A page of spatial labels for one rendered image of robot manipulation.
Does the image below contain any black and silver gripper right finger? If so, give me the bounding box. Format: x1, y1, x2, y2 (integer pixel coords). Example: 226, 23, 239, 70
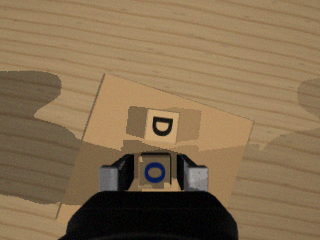
177, 154, 208, 192

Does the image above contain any tan square mat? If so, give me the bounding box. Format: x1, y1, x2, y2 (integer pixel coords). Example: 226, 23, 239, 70
57, 73, 253, 225

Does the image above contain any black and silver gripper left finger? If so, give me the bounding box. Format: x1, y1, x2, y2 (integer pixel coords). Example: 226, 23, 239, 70
99, 154, 134, 192

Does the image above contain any wooden letter block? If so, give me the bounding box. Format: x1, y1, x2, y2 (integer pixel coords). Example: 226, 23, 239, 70
144, 108, 180, 145
138, 152, 172, 189

